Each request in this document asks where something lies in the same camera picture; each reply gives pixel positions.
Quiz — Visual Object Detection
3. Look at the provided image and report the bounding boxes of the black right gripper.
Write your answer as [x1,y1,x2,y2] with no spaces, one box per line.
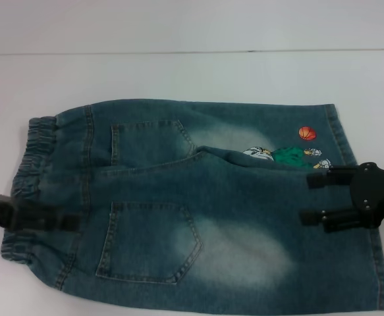
[299,161,384,234]

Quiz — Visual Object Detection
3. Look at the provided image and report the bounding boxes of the blue denim shorts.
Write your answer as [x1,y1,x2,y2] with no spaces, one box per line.
[0,100,384,316]

